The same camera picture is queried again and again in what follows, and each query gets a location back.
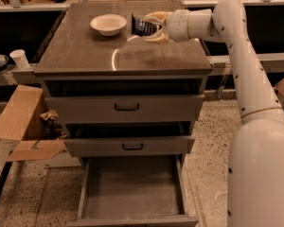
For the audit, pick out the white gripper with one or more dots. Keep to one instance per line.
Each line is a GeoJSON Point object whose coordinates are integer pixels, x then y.
{"type": "Point", "coordinates": [177, 25]}

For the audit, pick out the dark blue snack bar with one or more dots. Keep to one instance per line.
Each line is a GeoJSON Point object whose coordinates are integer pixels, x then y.
{"type": "Point", "coordinates": [142, 28]}

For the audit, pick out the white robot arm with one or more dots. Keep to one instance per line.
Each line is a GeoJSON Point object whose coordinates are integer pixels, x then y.
{"type": "Point", "coordinates": [256, 156]}

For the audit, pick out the grey drawer cabinet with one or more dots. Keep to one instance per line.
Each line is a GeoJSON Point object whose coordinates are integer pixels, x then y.
{"type": "Point", "coordinates": [81, 62]}

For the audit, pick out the top grey drawer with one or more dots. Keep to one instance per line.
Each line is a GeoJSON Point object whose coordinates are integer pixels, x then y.
{"type": "Point", "coordinates": [100, 109]}

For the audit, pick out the grey drawer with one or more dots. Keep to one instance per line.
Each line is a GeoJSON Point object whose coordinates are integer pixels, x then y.
{"type": "Point", "coordinates": [136, 191]}
{"type": "Point", "coordinates": [100, 109]}
{"type": "Point", "coordinates": [170, 145]}

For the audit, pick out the middle grey drawer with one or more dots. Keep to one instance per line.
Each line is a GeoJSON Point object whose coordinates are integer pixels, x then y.
{"type": "Point", "coordinates": [170, 145]}

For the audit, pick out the bottom grey drawer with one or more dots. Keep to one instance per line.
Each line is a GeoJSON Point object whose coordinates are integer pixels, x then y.
{"type": "Point", "coordinates": [136, 191]}

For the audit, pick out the white bowl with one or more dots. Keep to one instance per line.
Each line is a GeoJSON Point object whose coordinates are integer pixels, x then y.
{"type": "Point", "coordinates": [108, 24]}

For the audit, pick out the white paper cup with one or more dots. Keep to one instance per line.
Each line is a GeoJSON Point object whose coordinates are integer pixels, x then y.
{"type": "Point", "coordinates": [20, 58]}

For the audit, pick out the open cardboard box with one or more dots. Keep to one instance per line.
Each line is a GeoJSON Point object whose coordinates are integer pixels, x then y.
{"type": "Point", "coordinates": [21, 122]}

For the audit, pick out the clear acrylic bracket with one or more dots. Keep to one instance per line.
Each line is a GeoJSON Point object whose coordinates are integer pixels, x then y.
{"type": "Point", "coordinates": [226, 72]}

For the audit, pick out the black top drawer handle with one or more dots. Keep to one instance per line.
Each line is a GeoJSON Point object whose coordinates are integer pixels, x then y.
{"type": "Point", "coordinates": [131, 108]}

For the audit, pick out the black drawer handle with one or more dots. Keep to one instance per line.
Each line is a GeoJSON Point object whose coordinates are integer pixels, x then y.
{"type": "Point", "coordinates": [132, 146]}
{"type": "Point", "coordinates": [131, 108]}

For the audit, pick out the grey metal rail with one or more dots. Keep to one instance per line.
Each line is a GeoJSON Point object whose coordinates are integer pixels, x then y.
{"type": "Point", "coordinates": [271, 62]}

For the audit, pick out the black middle drawer handle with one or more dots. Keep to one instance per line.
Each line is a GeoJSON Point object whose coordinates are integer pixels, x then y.
{"type": "Point", "coordinates": [132, 146]}

